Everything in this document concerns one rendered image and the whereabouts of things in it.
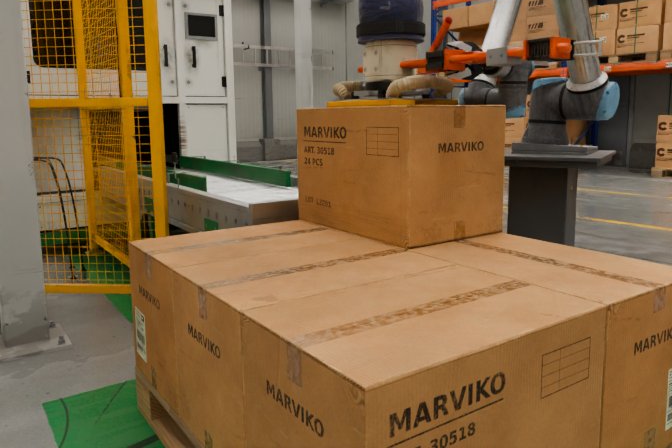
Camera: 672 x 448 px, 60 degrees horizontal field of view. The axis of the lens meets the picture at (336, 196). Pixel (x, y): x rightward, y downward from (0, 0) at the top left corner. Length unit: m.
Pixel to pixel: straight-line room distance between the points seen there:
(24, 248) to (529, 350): 2.04
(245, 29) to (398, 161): 10.80
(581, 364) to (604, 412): 0.15
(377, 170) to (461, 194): 0.26
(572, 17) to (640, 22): 7.17
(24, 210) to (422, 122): 1.64
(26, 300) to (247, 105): 9.89
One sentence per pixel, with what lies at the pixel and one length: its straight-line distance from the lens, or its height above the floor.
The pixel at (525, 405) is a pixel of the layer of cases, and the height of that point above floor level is 0.41.
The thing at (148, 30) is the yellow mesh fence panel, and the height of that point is 1.30.
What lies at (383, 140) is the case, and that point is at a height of 0.84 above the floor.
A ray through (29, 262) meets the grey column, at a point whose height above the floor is 0.35.
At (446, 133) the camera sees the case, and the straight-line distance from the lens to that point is 1.71.
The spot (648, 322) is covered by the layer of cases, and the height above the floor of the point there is 0.47.
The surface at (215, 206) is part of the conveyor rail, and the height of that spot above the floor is 0.56.
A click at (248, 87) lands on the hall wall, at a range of 12.25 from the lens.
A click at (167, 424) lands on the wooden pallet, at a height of 0.02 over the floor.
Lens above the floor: 0.92
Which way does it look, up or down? 8 degrees down
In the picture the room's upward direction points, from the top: 1 degrees counter-clockwise
